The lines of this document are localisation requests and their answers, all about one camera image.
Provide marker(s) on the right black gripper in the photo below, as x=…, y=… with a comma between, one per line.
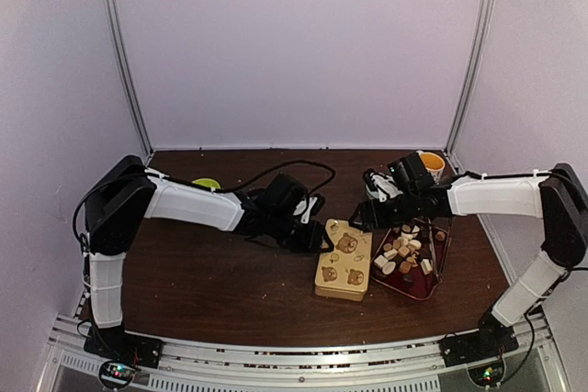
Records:
x=369, y=218

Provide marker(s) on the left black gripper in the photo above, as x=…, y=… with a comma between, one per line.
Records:
x=311, y=242

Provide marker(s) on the tan bear tin lid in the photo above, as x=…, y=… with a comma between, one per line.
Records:
x=347, y=267

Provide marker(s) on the tan tin box with paper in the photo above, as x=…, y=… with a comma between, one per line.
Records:
x=342, y=295

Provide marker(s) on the metal tongs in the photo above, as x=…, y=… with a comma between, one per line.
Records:
x=431, y=235

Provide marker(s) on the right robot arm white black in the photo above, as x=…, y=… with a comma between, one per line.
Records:
x=556, y=196

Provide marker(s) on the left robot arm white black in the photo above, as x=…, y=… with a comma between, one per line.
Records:
x=107, y=219

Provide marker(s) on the white chocolate block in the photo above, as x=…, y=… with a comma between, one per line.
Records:
x=385, y=265

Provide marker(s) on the round brown chocolate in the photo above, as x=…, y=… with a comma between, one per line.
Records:
x=405, y=267

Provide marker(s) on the brown chocolate near tray corner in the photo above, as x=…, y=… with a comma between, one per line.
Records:
x=440, y=235

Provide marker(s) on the pale green ceramic bowl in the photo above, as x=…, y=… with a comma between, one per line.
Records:
x=371, y=193

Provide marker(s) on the red rectangular tray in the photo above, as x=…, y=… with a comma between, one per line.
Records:
x=410, y=243

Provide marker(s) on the patterned mug yellow inside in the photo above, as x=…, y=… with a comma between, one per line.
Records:
x=433, y=163

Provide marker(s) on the lime green plastic bowl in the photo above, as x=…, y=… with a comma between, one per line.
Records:
x=207, y=182

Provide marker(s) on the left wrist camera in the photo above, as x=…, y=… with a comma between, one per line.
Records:
x=308, y=207

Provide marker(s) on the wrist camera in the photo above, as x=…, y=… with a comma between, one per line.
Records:
x=308, y=207
x=382, y=183

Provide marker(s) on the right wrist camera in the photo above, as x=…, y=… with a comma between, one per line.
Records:
x=382, y=183

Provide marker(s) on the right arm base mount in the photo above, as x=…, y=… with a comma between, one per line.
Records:
x=467, y=348

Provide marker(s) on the front aluminium rail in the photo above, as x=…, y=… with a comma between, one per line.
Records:
x=413, y=365

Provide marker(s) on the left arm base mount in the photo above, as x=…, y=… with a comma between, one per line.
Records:
x=131, y=349

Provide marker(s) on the right aluminium frame post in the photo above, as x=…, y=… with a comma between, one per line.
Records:
x=481, y=31

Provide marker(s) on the aluminium frame post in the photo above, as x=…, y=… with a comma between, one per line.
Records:
x=481, y=31
x=123, y=64

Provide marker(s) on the left aluminium frame post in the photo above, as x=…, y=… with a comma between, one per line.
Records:
x=123, y=64

